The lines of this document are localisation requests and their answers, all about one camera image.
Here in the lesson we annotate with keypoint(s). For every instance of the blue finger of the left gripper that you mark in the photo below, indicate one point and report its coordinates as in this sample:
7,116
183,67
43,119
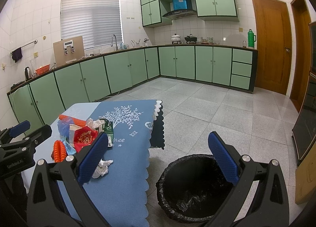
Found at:
19,129
37,135

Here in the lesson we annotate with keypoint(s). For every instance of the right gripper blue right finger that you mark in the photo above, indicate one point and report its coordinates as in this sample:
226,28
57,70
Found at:
270,204

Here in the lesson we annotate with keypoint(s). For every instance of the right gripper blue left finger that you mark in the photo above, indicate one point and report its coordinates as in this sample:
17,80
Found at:
56,195

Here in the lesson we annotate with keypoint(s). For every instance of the white tissue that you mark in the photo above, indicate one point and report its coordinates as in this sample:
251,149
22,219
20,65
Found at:
102,168

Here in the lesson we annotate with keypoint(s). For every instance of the red gold paper bowl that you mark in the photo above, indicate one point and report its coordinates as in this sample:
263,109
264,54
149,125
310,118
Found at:
84,137

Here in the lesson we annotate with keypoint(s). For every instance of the orange ribbed sponge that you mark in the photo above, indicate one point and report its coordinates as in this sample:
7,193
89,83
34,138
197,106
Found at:
59,152

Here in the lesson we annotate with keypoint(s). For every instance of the blue plastic bag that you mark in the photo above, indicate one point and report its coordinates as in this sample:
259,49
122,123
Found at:
64,126

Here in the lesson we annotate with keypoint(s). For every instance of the green white milk carton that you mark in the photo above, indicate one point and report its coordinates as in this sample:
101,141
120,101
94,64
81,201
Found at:
107,128

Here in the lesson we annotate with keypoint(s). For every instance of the light blue milk carton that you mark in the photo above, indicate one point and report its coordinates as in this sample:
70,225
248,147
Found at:
69,149

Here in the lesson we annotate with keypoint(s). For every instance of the grey white paper cup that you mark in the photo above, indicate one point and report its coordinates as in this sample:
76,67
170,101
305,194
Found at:
72,129

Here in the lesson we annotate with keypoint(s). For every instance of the white plastic bag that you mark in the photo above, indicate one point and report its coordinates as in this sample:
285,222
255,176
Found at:
94,124

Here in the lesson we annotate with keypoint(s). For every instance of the green lower kitchen cabinets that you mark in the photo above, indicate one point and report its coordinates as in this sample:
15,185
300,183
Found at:
43,98

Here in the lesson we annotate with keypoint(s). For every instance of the black trash bin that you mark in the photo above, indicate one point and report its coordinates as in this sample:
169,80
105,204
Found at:
192,188

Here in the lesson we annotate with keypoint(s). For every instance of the blue tree-print tablecloth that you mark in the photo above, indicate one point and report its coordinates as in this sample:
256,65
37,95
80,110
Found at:
120,195

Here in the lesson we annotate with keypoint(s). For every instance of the cardboard box on floor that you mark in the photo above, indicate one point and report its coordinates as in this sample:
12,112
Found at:
305,179

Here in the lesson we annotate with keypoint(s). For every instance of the steel electric kettle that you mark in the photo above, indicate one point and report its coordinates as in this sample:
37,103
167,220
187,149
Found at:
28,73

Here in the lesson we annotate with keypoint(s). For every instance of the orange plastic basin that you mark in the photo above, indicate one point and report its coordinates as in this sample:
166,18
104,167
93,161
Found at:
43,69

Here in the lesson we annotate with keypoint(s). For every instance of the black glass cabinet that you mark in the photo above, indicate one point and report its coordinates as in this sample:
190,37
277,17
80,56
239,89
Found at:
303,132

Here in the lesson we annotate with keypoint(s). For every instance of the brown cardboard box on counter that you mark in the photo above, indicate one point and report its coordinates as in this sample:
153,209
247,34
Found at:
67,50

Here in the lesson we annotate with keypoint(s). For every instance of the chrome sink faucet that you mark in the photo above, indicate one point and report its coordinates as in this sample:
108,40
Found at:
114,42

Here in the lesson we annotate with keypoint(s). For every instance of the brown wooden door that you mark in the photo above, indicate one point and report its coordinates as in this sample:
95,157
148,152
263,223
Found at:
303,52
274,43

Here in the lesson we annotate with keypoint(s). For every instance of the window blinds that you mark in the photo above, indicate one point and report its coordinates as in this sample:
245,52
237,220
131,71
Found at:
95,20

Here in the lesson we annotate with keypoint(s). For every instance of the white cooking pot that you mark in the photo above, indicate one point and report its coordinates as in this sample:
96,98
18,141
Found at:
176,39

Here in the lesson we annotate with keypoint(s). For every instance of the black wok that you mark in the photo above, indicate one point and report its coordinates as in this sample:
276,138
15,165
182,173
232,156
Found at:
191,39

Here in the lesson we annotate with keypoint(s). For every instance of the green thermos bottle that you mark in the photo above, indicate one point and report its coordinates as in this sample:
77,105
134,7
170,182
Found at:
251,38

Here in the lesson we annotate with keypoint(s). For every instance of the black range hood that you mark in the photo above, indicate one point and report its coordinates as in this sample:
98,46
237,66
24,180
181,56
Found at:
182,13

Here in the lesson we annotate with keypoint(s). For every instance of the blue box on hood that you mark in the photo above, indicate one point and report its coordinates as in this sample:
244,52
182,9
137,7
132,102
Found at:
182,4

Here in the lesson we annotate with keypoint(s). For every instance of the dark towel on rail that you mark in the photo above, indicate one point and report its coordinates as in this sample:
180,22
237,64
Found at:
17,55

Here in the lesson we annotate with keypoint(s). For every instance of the chrome towel rail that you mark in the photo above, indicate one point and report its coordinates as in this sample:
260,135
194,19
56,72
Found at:
32,42

